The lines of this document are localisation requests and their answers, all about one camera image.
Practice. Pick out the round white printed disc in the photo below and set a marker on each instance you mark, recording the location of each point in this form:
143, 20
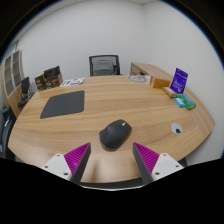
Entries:
137, 78

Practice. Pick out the dark grey mouse pad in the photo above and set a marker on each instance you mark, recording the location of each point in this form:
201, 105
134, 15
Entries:
63, 104

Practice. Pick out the small black office chair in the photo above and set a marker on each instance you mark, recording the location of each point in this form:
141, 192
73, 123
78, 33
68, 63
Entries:
25, 85

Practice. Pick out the black mesh office chair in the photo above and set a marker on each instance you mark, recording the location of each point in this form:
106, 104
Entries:
104, 66

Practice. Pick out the black computer mouse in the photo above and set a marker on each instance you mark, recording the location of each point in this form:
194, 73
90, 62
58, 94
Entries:
115, 135

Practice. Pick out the small blue box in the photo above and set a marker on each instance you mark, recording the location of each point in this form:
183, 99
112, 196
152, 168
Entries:
179, 102

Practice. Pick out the wooden shelf unit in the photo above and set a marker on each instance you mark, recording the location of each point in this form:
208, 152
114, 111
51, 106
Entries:
11, 73

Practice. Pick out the small tan box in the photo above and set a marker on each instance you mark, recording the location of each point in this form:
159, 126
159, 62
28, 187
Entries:
169, 92

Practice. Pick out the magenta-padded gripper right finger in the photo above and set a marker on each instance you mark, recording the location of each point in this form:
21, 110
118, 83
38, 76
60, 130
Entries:
163, 165

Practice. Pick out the black padded office chair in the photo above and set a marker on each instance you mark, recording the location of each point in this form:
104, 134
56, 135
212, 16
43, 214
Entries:
6, 130

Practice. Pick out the white printed paper sheet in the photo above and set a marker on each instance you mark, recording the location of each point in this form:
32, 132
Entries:
72, 82

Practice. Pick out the small green box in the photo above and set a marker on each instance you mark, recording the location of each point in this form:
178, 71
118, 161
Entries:
187, 101

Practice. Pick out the wooden side desk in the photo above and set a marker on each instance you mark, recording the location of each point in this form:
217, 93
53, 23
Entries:
150, 69

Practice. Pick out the orange cardboard box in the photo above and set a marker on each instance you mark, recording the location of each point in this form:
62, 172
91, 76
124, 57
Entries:
160, 82

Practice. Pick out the black box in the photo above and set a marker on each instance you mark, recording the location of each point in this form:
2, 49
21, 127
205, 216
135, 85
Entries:
52, 71

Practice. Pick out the large brown cardboard box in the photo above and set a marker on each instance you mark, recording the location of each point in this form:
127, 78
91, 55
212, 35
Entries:
54, 82

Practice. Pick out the small brown cardboard box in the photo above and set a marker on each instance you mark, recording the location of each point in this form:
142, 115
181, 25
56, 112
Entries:
40, 82

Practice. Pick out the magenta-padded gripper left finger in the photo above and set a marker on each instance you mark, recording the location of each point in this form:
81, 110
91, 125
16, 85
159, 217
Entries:
58, 165

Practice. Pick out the purple card package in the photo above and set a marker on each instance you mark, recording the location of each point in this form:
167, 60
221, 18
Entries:
179, 80

